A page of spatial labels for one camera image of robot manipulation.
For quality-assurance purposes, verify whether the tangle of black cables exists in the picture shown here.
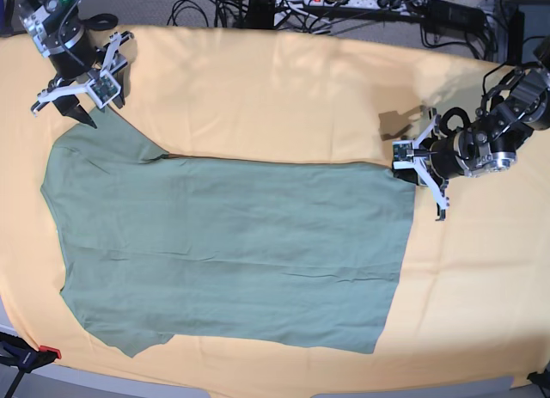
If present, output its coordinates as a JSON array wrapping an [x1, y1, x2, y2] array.
[[165, 0, 345, 34]]

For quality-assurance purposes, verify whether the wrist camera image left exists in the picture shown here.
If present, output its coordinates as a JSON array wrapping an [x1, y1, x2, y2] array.
[[87, 71, 120, 109]]

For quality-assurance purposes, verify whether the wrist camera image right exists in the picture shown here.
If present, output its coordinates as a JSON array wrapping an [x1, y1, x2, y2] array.
[[392, 140, 415, 162]]

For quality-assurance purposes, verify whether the black clamp right corner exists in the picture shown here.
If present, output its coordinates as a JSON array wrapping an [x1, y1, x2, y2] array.
[[527, 370, 550, 391]]

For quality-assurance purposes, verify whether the black stand post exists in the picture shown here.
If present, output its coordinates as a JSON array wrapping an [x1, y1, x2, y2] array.
[[235, 0, 277, 30]]

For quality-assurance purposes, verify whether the green T-shirt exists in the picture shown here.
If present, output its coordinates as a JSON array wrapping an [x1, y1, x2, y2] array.
[[41, 110, 415, 357]]

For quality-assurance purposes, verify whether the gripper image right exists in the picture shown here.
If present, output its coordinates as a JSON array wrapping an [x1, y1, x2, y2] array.
[[393, 107, 516, 222]]

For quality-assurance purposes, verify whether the black box far right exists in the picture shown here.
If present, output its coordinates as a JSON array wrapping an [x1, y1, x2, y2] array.
[[506, 5, 525, 66]]

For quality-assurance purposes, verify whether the black power adapter brick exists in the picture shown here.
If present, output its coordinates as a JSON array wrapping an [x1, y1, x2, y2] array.
[[425, 0, 486, 33]]

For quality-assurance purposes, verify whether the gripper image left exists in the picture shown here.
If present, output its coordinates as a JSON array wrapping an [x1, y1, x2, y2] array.
[[30, 23, 133, 129]]

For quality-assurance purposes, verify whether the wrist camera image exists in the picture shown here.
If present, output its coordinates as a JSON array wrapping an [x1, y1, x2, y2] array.
[[392, 140, 415, 162], [87, 71, 120, 109]]

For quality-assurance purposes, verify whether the white power strip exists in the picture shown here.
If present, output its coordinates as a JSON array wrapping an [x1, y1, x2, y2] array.
[[279, 0, 407, 13]]

